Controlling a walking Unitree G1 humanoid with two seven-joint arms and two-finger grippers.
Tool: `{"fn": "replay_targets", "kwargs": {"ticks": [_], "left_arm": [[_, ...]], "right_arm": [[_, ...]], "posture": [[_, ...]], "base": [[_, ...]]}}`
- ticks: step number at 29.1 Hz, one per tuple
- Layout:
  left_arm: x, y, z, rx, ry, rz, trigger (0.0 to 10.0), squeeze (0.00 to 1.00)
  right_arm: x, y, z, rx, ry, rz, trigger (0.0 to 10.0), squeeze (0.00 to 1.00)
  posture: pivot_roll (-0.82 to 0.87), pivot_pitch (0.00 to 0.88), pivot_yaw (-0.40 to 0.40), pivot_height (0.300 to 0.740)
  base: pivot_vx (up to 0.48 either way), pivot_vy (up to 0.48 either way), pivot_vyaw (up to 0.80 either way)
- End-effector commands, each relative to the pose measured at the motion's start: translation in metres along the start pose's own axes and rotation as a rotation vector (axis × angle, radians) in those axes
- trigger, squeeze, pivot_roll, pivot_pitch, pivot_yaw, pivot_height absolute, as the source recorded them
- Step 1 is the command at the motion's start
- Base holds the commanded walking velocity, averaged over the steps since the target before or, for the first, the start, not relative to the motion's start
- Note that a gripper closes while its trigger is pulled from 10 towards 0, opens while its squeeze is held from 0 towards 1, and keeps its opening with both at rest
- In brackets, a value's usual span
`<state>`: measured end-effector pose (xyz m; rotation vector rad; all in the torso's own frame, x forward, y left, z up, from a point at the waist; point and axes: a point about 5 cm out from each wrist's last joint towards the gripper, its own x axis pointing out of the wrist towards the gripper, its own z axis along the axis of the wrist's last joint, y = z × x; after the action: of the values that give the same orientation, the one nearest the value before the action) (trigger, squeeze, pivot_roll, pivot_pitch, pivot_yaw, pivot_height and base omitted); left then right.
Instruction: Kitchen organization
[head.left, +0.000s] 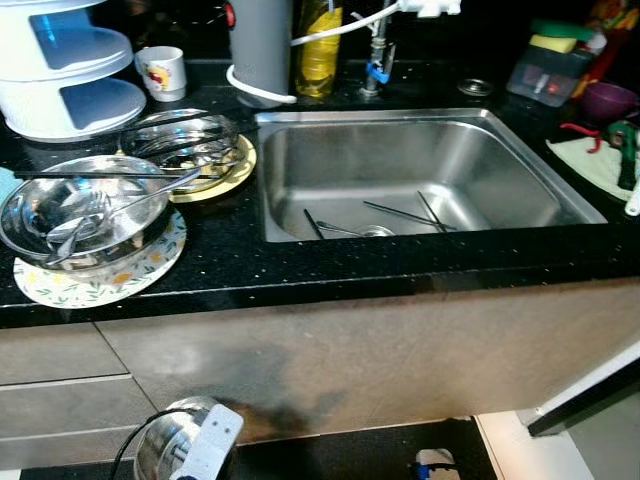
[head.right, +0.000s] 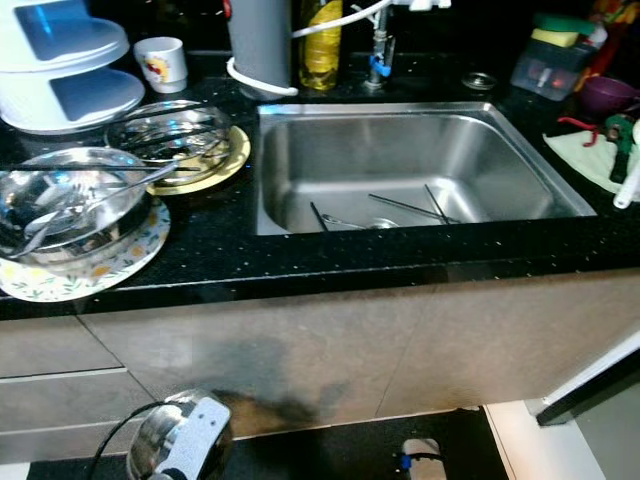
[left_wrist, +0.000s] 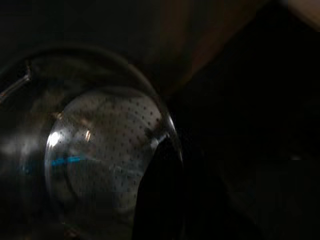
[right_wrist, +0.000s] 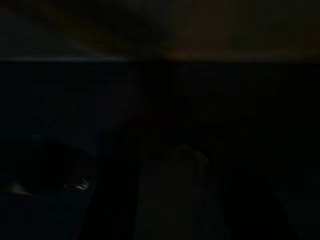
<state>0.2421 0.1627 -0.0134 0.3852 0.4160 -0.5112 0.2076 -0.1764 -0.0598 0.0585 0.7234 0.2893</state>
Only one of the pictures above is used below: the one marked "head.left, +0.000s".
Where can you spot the green kitchen tool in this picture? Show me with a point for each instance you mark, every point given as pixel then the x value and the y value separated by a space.
pixel 625 140

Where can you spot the red kitchen tool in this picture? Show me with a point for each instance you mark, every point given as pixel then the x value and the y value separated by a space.
pixel 590 133

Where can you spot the grey kitchen base cabinet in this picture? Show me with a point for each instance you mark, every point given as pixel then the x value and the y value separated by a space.
pixel 400 350

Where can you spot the pale green cloth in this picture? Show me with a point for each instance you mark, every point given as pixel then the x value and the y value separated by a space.
pixel 585 165

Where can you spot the purple bowl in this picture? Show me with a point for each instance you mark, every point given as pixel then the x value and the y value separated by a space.
pixel 608 102

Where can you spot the black counter side panel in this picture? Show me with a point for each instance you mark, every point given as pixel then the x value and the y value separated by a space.
pixel 590 400

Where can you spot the clear plastic container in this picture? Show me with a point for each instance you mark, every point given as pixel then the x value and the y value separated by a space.
pixel 545 80

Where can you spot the yellow green sponge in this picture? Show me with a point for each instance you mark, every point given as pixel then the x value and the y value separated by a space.
pixel 555 43

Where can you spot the red orange packet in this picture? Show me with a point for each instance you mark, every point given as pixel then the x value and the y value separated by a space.
pixel 615 20

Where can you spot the round metal counter cap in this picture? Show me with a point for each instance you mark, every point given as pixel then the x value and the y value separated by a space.
pixel 475 87

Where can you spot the stainless steel sink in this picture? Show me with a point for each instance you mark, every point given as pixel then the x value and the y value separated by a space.
pixel 420 160

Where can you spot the steel spoon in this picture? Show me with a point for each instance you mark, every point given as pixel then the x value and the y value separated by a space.
pixel 160 190
pixel 378 231

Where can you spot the steel water faucet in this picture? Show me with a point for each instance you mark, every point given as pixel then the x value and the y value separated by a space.
pixel 377 72

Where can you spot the yellow cooking oil bottle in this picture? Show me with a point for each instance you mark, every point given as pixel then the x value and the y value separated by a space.
pixel 318 70

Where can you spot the black floor mat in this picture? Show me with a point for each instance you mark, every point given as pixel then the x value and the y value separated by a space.
pixel 340 455

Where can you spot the yellow round plate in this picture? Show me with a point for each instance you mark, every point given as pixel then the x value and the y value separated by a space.
pixel 235 180

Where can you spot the grey cylindrical appliance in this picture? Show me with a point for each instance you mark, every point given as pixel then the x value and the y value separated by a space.
pixel 260 50

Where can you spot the clear glass bowl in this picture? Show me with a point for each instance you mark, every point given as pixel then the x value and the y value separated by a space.
pixel 170 170

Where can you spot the white printed cup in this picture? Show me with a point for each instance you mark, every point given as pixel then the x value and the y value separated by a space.
pixel 160 75

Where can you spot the wide steel bowl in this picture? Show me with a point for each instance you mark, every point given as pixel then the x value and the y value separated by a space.
pixel 130 235

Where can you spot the floral round plate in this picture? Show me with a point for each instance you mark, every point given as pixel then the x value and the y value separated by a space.
pixel 100 290

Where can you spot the steel fork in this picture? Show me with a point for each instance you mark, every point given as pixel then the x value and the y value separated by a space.
pixel 95 205

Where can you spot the grey drawer front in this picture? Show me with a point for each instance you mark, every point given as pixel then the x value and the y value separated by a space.
pixel 60 410
pixel 60 452
pixel 60 355

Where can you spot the white tiered storage rack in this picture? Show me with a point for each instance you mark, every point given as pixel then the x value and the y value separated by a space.
pixel 60 120

